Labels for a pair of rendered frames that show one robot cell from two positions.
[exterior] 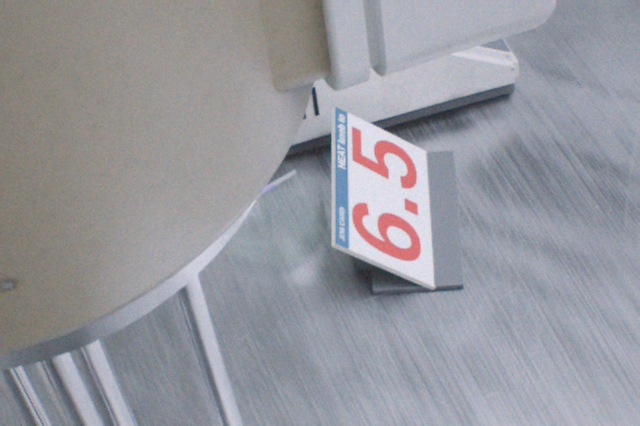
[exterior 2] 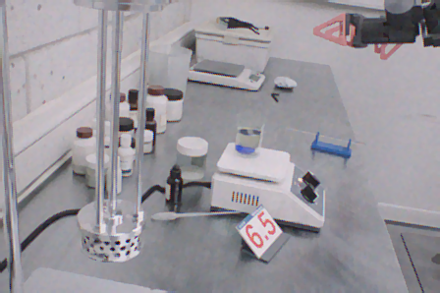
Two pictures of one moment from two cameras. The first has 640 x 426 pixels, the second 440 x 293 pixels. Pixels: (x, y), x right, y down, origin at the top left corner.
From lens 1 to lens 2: 28 cm
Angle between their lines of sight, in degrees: 31
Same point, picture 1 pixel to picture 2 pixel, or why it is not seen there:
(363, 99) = (271, 207)
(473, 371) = (254, 280)
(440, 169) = (282, 236)
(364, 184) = (255, 223)
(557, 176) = (316, 254)
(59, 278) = not seen: outside the picture
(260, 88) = not seen: outside the picture
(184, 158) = not seen: outside the picture
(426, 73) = (292, 208)
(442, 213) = (275, 245)
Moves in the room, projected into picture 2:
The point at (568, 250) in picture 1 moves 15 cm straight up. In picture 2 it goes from (305, 270) to (325, 181)
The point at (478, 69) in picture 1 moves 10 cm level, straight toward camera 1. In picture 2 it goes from (309, 216) to (283, 241)
